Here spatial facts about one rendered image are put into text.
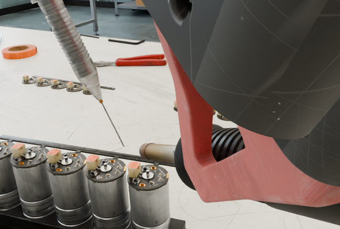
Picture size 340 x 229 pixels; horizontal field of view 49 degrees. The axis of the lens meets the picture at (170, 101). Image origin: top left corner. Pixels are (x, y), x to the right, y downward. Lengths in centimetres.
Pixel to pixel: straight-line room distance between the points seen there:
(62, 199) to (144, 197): 6
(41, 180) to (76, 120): 20
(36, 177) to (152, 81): 32
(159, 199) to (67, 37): 11
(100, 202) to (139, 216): 3
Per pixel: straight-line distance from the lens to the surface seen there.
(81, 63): 19
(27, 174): 26
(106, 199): 24
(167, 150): 16
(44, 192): 27
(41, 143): 28
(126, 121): 43
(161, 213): 23
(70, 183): 25
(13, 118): 49
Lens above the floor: 94
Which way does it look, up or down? 24 degrees down
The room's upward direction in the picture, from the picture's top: 2 degrees counter-clockwise
